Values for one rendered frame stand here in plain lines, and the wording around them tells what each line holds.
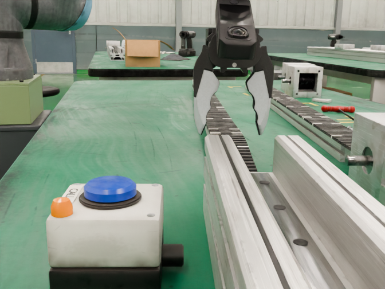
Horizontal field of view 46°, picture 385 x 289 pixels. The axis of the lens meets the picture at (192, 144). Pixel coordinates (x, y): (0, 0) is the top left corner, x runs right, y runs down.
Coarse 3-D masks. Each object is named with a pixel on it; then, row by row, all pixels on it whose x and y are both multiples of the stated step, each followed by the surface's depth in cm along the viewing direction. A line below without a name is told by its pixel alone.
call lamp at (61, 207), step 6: (54, 198) 32; (60, 198) 32; (66, 198) 32; (54, 204) 31; (60, 204) 31; (66, 204) 31; (72, 204) 32; (54, 210) 31; (60, 210) 31; (66, 210) 31; (72, 210) 32; (54, 216) 31; (60, 216) 31; (66, 216) 31
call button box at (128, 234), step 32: (160, 192) 37; (64, 224) 31; (96, 224) 31; (128, 224) 31; (160, 224) 32; (64, 256) 32; (96, 256) 32; (128, 256) 32; (160, 256) 32; (64, 288) 32; (96, 288) 32; (128, 288) 32; (160, 288) 33
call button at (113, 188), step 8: (104, 176) 36; (112, 176) 36; (120, 176) 36; (88, 184) 34; (96, 184) 34; (104, 184) 34; (112, 184) 34; (120, 184) 34; (128, 184) 34; (88, 192) 33; (96, 192) 33; (104, 192) 33; (112, 192) 33; (120, 192) 33; (128, 192) 34; (96, 200) 33; (104, 200) 33; (112, 200) 33; (120, 200) 33
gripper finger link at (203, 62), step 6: (204, 48) 61; (204, 54) 61; (198, 60) 61; (204, 60) 61; (210, 60) 61; (198, 66) 62; (204, 66) 62; (210, 66) 62; (198, 72) 62; (198, 78) 62; (198, 84) 62
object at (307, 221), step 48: (288, 144) 43; (240, 192) 29; (288, 192) 41; (336, 192) 30; (240, 240) 23; (288, 240) 29; (336, 240) 29; (384, 240) 23; (240, 288) 21; (288, 288) 18; (336, 288) 24; (384, 288) 22
